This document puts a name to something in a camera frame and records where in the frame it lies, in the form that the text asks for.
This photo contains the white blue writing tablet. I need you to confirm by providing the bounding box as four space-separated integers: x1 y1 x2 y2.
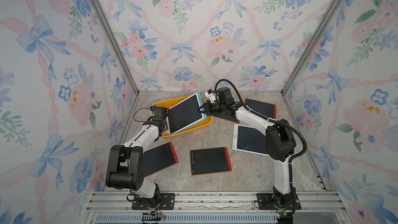
166 92 207 135
232 124 269 157

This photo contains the red writing tablet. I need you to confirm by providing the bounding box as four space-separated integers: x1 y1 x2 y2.
221 115 240 124
245 99 277 119
190 147 232 176
144 142 179 177

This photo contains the black corrugated cable conduit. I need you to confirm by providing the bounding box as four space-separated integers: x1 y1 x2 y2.
214 78 308 181

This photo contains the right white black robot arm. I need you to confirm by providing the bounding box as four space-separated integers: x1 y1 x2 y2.
198 87 296 209

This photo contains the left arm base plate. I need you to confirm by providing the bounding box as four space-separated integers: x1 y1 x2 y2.
132 193 175 211

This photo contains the left thin black cable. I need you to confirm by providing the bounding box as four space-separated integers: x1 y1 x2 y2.
133 107 152 123

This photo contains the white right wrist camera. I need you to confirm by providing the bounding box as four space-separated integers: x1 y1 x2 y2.
205 89 219 103

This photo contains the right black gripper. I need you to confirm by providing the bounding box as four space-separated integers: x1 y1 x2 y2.
193 99 222 114

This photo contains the aluminium front rail frame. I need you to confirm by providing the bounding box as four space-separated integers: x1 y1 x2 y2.
81 191 353 224

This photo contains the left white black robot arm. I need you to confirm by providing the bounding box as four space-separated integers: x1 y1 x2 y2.
105 106 169 200

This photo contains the yellow plastic storage box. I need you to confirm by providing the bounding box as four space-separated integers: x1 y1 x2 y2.
154 96 212 139

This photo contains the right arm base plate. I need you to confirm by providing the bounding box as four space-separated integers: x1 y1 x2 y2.
256 193 302 211

